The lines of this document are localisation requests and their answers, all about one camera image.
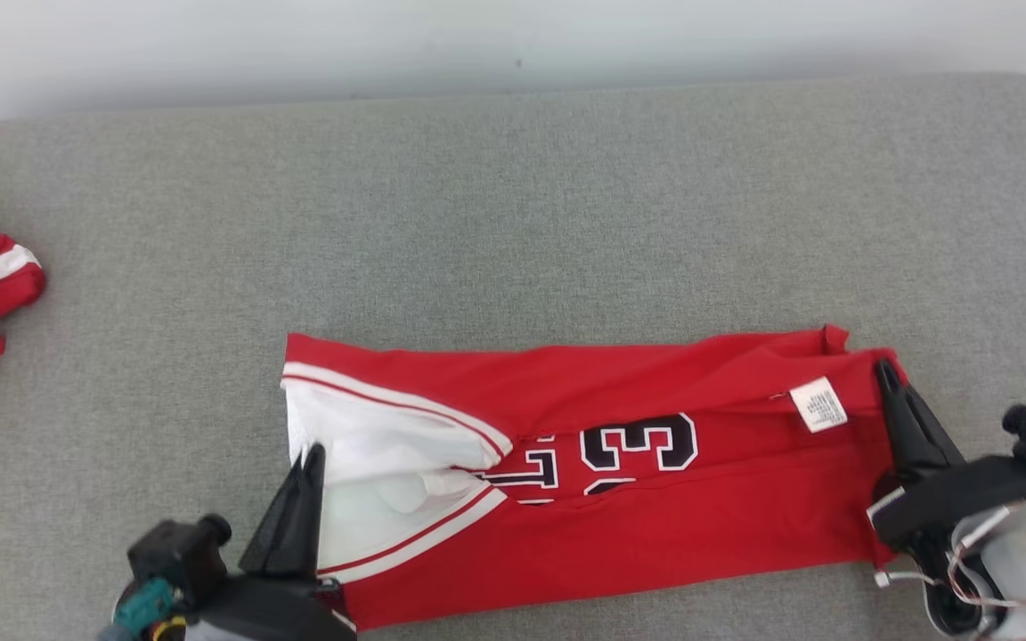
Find red white basketball jersey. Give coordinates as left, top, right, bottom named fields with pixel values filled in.
left=280, top=325, right=911, bottom=631

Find thin white red wires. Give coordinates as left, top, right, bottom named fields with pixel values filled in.
left=873, top=506, right=1026, bottom=635

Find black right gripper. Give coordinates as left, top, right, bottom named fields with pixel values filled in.
left=868, top=358, right=1026, bottom=554

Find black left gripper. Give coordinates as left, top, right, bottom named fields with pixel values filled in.
left=178, top=442, right=359, bottom=641

